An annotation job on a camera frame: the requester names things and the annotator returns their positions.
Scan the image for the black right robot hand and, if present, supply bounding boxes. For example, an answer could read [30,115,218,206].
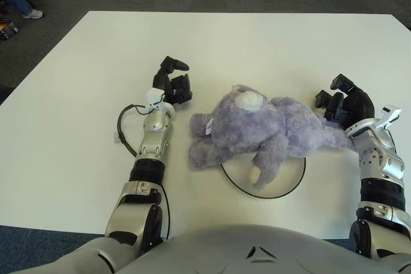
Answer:
[313,74,376,132]

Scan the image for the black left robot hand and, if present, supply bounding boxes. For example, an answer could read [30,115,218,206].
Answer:
[152,55,193,107]

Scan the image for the purple plush bear doll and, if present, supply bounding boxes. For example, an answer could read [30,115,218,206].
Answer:
[188,84,357,191]

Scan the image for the white plate black rim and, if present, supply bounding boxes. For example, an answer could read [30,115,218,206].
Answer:
[220,155,306,199]

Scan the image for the grey robot torso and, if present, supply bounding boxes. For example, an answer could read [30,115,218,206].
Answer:
[54,223,411,274]

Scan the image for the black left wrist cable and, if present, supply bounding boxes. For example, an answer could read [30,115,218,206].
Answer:
[114,103,152,159]

